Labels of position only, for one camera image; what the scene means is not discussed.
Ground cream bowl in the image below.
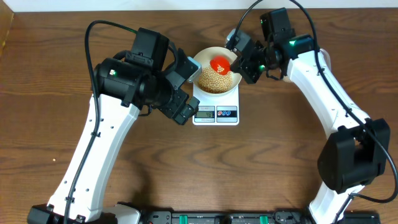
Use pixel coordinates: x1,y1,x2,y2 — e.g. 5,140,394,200
193,47,242,92

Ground soybeans in bowl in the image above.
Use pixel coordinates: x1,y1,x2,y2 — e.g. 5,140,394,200
197,67,233,94

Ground clear plastic container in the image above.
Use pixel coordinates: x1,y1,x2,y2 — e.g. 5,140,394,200
282,49,331,83

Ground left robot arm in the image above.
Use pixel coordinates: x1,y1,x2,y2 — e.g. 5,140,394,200
27,28,201,223

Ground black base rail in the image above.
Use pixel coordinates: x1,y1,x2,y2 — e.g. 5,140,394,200
93,202,382,224

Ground white digital kitchen scale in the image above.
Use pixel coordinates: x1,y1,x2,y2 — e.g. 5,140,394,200
192,85,239,126

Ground soybeans in scoop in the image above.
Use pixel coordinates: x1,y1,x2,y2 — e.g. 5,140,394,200
217,65,224,73

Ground red measuring scoop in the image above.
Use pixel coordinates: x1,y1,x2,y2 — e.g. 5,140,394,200
210,56,230,75

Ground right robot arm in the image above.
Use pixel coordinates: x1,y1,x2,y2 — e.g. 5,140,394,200
226,8,392,223

